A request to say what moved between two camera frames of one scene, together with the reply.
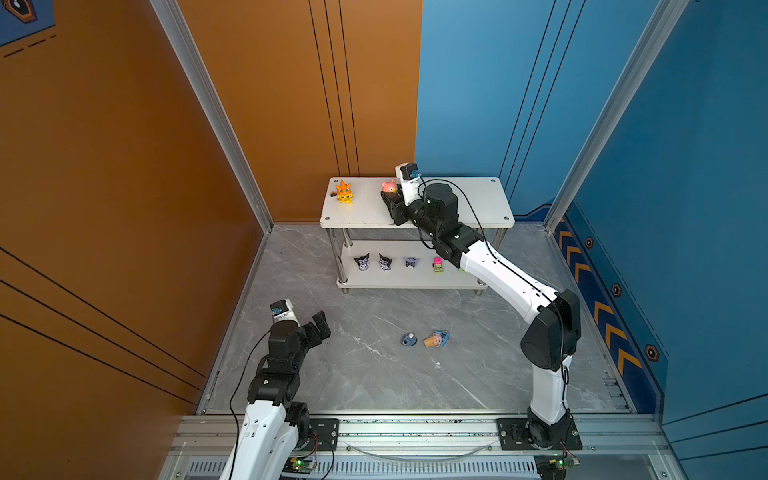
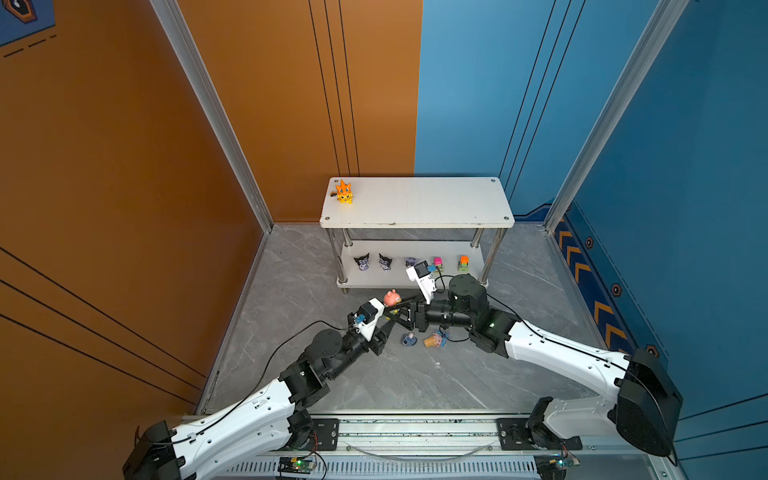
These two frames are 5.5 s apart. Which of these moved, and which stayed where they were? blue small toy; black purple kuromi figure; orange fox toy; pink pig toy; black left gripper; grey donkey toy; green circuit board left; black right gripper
Moved: black right gripper; black left gripper; pink pig toy
Stayed: green circuit board left; orange fox toy; grey donkey toy; blue small toy; black purple kuromi figure
